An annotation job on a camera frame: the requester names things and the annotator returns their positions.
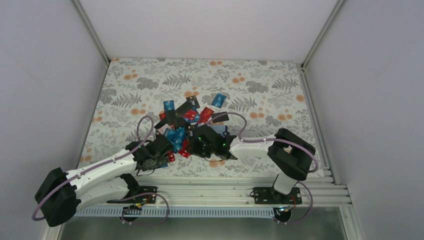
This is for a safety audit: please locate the dark blue card holder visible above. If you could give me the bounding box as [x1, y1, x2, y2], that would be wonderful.
[210, 124, 229, 137]

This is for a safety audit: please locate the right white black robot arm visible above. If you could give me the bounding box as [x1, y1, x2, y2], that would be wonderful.
[187, 125, 318, 204]

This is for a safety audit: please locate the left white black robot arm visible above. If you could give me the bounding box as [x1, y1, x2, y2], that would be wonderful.
[32, 135, 173, 227]

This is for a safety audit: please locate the red VIP card front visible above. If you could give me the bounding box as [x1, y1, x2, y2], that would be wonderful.
[178, 139, 192, 158]

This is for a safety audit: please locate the red card centre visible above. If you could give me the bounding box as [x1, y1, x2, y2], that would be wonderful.
[198, 107, 214, 124]

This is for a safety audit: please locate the blue card left pile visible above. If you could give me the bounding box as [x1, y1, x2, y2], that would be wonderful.
[164, 127, 186, 153]

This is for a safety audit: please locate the glossy black card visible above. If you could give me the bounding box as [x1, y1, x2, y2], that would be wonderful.
[154, 110, 181, 129]

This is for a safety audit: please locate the black card top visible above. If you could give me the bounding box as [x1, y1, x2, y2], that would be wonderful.
[186, 95, 200, 109]

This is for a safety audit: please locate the light blue card far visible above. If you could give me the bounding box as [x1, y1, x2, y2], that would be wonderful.
[211, 93, 227, 108]

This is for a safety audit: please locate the blue card upper left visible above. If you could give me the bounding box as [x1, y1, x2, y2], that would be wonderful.
[163, 100, 175, 112]

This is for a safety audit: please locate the floral patterned table mat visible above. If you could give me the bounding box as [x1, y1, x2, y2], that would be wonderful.
[79, 58, 317, 167]

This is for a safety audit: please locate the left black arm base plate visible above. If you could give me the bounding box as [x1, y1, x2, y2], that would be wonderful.
[107, 186, 158, 204]

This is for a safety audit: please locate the aluminium mounting rail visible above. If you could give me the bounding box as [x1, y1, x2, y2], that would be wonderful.
[54, 167, 352, 208]

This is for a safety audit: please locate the perforated grey cable duct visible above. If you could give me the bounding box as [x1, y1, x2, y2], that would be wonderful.
[74, 206, 275, 218]

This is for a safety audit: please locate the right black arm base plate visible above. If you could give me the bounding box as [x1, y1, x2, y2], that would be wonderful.
[249, 187, 303, 205]

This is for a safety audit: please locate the aluminium corner frame post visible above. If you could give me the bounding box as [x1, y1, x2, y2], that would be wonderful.
[71, 0, 111, 66]

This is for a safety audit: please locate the right aluminium frame post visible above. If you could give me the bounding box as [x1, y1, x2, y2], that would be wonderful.
[301, 0, 346, 70]

